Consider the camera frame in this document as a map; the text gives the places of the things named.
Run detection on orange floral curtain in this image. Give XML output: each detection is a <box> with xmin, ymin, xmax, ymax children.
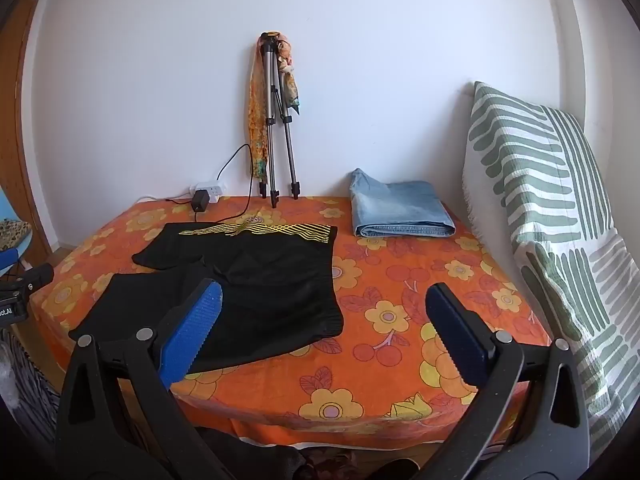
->
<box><xmin>245</xmin><ymin>32</ymin><xmax>303</xmax><ymax>181</ymax></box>

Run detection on thin black cable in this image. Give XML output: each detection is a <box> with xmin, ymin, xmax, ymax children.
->
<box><xmin>134</xmin><ymin>194</ymin><xmax>194</xmax><ymax>207</ymax></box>

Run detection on green striped white cushion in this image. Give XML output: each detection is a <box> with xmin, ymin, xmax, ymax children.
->
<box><xmin>459</xmin><ymin>81</ymin><xmax>640</xmax><ymax>461</ymax></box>

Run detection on leopard print cushion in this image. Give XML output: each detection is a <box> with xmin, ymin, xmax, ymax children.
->
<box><xmin>0</xmin><ymin>218</ymin><xmax>32</xmax><ymax>251</ymax></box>

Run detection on blue chair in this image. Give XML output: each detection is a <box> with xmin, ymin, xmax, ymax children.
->
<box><xmin>0</xmin><ymin>195</ymin><xmax>33</xmax><ymax>277</ymax></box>

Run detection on orange floral tablecloth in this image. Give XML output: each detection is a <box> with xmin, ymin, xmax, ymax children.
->
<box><xmin>30</xmin><ymin>195</ymin><xmax>553</xmax><ymax>448</ymax></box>

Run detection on black pants with yellow stripes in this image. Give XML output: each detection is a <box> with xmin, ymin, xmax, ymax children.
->
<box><xmin>68</xmin><ymin>222</ymin><xmax>344</xmax><ymax>375</ymax></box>

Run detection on wooden door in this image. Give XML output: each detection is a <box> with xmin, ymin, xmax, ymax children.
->
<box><xmin>0</xmin><ymin>0</ymin><xmax>51</xmax><ymax>261</ymax></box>

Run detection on white power strip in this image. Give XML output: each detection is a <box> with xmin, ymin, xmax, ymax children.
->
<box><xmin>190</xmin><ymin>180</ymin><xmax>226</xmax><ymax>203</ymax></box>

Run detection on folded blue jeans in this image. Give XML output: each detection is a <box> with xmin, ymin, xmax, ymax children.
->
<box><xmin>348</xmin><ymin>168</ymin><xmax>457</xmax><ymax>239</ymax></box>

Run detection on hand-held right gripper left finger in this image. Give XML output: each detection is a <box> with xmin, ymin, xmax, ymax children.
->
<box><xmin>55</xmin><ymin>278</ymin><xmax>224</xmax><ymax>480</ymax></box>

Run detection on black power cable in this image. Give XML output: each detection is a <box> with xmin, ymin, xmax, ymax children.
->
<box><xmin>194</xmin><ymin>143</ymin><xmax>254</xmax><ymax>226</ymax></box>

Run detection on zebra striped cloth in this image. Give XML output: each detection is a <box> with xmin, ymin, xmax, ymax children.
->
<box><xmin>0</xmin><ymin>330</ymin><xmax>66</xmax><ymax>443</ymax></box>

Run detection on silver tripod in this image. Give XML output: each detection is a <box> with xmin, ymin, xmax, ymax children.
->
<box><xmin>258</xmin><ymin>32</ymin><xmax>301</xmax><ymax>209</ymax></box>

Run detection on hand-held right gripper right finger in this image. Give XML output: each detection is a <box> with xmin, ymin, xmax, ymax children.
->
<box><xmin>425</xmin><ymin>282</ymin><xmax>594</xmax><ymax>480</ymax></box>

